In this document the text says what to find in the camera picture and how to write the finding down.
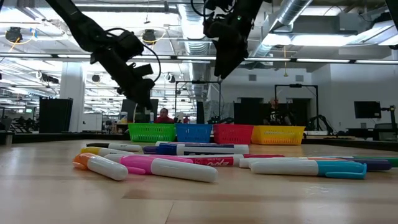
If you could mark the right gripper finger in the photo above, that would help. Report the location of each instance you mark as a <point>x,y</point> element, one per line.
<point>228,63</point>

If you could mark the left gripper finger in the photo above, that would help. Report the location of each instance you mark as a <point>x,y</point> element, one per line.
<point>143,98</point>

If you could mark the slim black cap marker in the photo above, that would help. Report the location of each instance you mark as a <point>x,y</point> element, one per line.
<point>124,147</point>

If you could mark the slim red Expo marker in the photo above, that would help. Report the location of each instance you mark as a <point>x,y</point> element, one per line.
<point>214,161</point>

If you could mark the blue cap white highlighter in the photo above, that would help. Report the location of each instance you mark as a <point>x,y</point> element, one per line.
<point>286,168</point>

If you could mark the slim purple marker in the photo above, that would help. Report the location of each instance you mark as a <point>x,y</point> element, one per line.
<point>376,165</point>

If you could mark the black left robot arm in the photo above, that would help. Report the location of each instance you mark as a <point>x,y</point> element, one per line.
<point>77,25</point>

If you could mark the black desk monitor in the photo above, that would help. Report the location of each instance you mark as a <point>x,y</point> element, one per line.
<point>154,115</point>

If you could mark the white wipes canister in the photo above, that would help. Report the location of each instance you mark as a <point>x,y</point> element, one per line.
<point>124,118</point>
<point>151,117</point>

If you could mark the person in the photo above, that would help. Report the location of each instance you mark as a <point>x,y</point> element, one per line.
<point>275,116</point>
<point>164,119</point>

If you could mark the green plastic basket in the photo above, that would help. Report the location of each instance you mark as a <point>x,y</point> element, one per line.
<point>152,133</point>

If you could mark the black ceiling fixture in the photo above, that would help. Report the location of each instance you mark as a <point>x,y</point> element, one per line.
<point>149,36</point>
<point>14,34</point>

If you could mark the white building column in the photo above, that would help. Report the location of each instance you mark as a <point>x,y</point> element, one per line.
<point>72,93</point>

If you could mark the wide black partition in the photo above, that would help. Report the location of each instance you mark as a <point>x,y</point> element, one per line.
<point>248,113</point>

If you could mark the blue plastic basket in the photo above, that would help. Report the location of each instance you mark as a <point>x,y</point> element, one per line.
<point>193,133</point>

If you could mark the yellow cap white marker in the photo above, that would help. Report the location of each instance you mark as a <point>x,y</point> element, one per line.
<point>105,152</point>

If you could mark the pink cap white highlighter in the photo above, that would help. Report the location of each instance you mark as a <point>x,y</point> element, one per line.
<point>174,159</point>
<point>180,169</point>

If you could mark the red plastic basket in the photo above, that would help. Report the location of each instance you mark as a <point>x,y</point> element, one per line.
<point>233,134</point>

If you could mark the blue Expo marker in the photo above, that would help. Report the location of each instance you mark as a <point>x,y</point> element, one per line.
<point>211,149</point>

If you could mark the yellow plastic basket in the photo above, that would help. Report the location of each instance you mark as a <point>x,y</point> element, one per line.
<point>278,135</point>

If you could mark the long ceiling light strip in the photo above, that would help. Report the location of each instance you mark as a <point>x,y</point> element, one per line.
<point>323,60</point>

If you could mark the slim green marker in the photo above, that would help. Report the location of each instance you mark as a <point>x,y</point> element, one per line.
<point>393,161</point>

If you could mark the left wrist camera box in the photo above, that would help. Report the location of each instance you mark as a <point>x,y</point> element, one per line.
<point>143,71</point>

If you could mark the silver ventilation duct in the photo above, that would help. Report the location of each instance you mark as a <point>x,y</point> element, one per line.
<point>194,25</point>
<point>289,12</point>

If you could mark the black gantry frame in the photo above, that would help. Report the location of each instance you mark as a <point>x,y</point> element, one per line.
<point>295,85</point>
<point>199,82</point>

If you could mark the black wall-side monitor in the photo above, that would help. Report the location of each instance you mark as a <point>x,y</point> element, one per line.
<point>367,109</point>

